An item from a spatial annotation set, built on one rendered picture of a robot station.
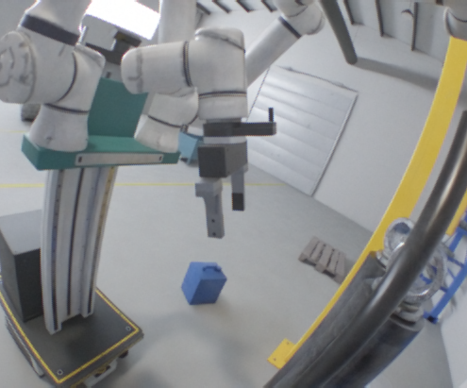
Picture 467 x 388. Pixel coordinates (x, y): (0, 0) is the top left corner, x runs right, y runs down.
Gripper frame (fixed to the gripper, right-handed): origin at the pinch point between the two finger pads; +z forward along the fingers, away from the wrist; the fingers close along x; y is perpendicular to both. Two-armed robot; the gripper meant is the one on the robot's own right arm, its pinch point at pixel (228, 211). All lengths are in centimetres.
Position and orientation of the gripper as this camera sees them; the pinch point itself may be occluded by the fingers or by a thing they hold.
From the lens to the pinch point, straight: 49.3
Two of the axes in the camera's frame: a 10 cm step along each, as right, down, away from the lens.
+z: 0.4, 9.6, 2.9
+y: -9.5, -0.5, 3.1
